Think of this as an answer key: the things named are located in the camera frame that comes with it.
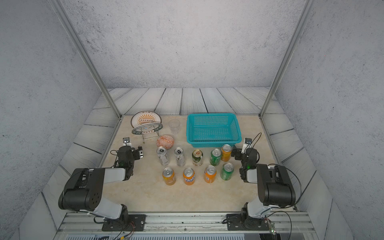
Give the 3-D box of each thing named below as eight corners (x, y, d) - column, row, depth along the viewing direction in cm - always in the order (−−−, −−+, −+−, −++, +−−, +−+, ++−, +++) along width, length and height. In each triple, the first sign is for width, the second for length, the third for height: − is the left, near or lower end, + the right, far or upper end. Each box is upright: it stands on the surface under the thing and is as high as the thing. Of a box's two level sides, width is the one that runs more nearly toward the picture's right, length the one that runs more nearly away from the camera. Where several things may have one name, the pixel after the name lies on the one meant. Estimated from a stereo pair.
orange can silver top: (204, 183, 87) (205, 175, 79) (204, 173, 91) (204, 165, 83) (215, 183, 87) (216, 175, 79) (214, 173, 91) (215, 165, 83)
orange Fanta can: (184, 186, 87) (182, 178, 78) (184, 176, 91) (183, 167, 82) (195, 186, 87) (194, 177, 78) (195, 176, 91) (194, 167, 82)
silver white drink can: (160, 166, 94) (155, 154, 84) (162, 158, 98) (157, 146, 87) (169, 166, 94) (165, 154, 84) (170, 158, 98) (166, 146, 87)
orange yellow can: (165, 186, 87) (161, 177, 78) (166, 176, 90) (163, 167, 82) (175, 186, 86) (172, 177, 78) (176, 176, 90) (173, 167, 82)
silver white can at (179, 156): (176, 167, 94) (174, 155, 83) (177, 159, 98) (175, 146, 87) (185, 167, 94) (183, 155, 83) (185, 158, 98) (183, 146, 87)
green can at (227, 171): (221, 180, 88) (223, 172, 80) (220, 170, 92) (222, 162, 84) (231, 180, 88) (235, 172, 80) (230, 170, 92) (233, 162, 84)
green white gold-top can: (192, 166, 94) (192, 157, 86) (192, 158, 98) (192, 149, 89) (202, 166, 94) (203, 157, 86) (202, 158, 98) (203, 149, 89)
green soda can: (210, 166, 94) (211, 157, 86) (209, 157, 98) (210, 148, 90) (219, 166, 94) (221, 157, 86) (218, 157, 98) (220, 148, 90)
